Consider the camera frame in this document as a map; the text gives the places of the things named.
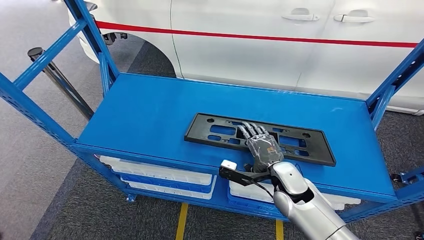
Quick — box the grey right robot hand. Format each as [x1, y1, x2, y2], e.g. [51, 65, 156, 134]
[236, 120, 286, 174]

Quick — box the black plastic plate bracket part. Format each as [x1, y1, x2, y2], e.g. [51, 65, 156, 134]
[184, 112, 337, 168]

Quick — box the white car with red stripe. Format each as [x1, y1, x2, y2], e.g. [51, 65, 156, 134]
[67, 0, 424, 116]

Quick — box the yellow floor tape square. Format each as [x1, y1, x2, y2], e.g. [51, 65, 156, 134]
[175, 202, 285, 240]

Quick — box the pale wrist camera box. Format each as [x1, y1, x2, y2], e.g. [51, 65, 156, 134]
[220, 159, 238, 172]

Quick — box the metal stanchion post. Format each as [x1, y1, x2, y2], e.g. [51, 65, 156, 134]
[27, 46, 95, 121]

